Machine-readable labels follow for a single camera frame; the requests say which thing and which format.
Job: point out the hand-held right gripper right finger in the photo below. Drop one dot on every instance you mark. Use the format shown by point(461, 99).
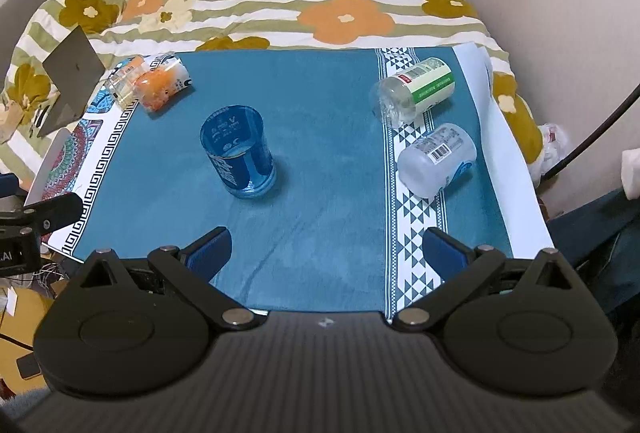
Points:
point(445, 258)

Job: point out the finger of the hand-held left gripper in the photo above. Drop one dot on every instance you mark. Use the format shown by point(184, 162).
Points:
point(52, 212)

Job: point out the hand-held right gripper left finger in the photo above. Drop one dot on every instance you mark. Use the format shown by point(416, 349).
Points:
point(209, 253)

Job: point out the blue label plastic bottle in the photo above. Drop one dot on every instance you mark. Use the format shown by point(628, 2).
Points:
point(239, 153)

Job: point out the small clear orange-striped cup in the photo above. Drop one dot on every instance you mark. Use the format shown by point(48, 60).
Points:
point(122, 80)

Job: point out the orange print clear cup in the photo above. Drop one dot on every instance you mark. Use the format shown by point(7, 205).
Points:
point(162, 83)

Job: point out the green label clear cup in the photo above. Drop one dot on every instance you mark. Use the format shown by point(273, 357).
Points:
point(417, 88)

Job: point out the mandala pattern mat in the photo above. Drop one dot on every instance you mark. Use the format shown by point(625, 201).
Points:
point(75, 153)

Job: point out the grey laptop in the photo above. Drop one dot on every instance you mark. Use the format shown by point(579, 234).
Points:
point(70, 75)

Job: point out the white plastic bag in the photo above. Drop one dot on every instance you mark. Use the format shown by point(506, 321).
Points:
point(550, 148)

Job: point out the teal table mat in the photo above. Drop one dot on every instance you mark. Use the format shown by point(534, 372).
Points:
point(320, 148)

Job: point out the dark blue cloth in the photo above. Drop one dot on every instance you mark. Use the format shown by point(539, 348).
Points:
point(600, 253)

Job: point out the white cloth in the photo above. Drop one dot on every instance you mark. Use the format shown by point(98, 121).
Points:
point(631, 173)

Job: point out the floral striped blanket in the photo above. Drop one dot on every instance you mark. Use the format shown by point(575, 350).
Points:
point(280, 3)

